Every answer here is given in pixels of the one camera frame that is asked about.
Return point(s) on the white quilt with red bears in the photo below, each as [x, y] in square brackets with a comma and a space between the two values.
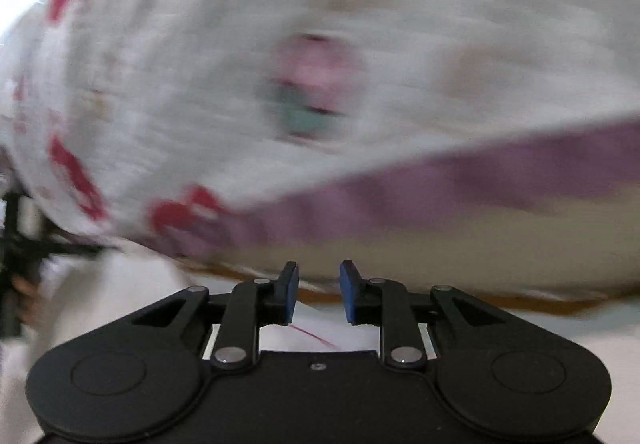
[200, 74]

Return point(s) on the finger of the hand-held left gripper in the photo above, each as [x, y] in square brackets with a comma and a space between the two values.
[75, 250]

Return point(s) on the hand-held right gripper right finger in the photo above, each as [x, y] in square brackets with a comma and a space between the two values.
[348, 294]

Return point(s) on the white fleece garment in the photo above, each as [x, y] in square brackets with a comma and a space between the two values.
[125, 289]

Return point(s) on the beige pad with brown trim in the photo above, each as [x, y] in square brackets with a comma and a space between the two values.
[475, 249]

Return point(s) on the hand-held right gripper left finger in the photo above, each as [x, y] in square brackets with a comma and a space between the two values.
[291, 294]

